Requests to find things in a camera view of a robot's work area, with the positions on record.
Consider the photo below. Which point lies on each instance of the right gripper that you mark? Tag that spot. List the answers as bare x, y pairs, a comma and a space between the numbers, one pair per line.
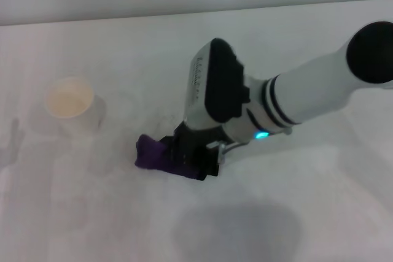
215, 84

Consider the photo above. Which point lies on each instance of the purple rag with black edge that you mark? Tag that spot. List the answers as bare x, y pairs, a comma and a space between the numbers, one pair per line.
149, 154

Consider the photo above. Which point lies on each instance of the white paper cup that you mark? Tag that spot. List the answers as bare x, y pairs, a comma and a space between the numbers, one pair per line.
72, 99

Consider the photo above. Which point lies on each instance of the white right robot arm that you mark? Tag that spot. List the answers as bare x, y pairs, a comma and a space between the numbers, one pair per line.
313, 87

